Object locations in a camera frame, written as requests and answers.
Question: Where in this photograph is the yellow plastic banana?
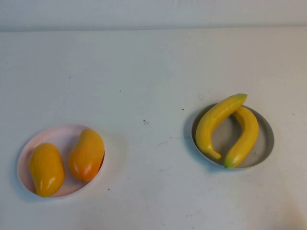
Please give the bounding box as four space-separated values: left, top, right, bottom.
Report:
224 106 260 169
195 93 248 161

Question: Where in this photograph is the orange-tinted plastic mango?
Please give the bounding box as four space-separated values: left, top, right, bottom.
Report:
69 128 105 183

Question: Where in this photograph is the yellow plastic mango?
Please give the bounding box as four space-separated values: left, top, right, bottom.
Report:
28 142 66 198

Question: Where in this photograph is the grey-blue round plate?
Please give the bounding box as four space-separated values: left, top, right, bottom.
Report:
190 103 274 170

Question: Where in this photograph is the pale pink round plate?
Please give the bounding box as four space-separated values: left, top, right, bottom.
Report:
16 124 106 198

